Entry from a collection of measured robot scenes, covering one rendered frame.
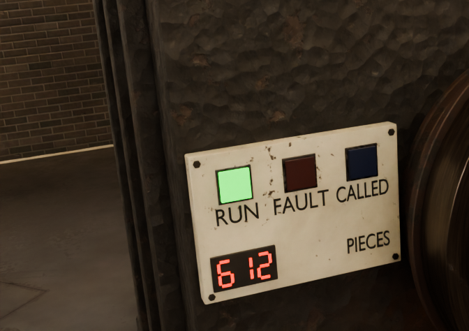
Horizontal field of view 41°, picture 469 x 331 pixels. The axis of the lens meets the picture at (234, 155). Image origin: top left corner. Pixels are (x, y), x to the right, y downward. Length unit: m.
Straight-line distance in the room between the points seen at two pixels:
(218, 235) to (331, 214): 0.14
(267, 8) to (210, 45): 0.08
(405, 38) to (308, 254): 0.29
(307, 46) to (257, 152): 0.14
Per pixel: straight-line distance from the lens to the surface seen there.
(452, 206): 0.68
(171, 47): 0.69
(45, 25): 6.62
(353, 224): 0.78
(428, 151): 0.73
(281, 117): 0.73
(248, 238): 0.73
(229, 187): 0.70
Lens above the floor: 1.40
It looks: 14 degrees down
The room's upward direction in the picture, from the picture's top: 6 degrees counter-clockwise
